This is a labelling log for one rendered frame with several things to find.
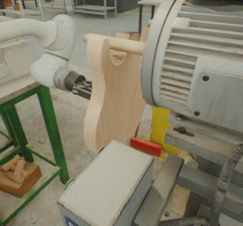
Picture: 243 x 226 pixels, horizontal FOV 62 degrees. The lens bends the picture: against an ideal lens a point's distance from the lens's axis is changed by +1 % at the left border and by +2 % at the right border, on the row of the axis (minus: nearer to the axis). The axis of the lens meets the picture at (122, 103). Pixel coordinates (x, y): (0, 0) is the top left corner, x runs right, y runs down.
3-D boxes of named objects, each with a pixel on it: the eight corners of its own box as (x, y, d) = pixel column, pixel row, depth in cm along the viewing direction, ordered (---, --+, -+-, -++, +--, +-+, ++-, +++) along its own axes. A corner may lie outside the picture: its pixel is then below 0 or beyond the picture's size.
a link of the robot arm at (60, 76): (53, 91, 79) (64, 96, 77) (52, 69, 75) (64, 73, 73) (70, 86, 86) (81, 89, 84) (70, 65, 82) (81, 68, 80)
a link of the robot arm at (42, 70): (48, 88, 76) (58, 55, 76) (21, 78, 83) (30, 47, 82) (67, 92, 86) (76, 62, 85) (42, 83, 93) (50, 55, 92)
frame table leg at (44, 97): (70, 181, 162) (48, 80, 112) (65, 186, 158) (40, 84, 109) (65, 178, 164) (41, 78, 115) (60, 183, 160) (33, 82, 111)
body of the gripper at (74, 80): (79, 88, 83) (98, 94, 79) (64, 93, 77) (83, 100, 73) (79, 70, 80) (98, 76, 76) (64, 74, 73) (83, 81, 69)
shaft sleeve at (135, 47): (148, 54, 52) (149, 42, 50) (143, 57, 49) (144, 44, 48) (93, 43, 59) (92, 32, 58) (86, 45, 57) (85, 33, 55)
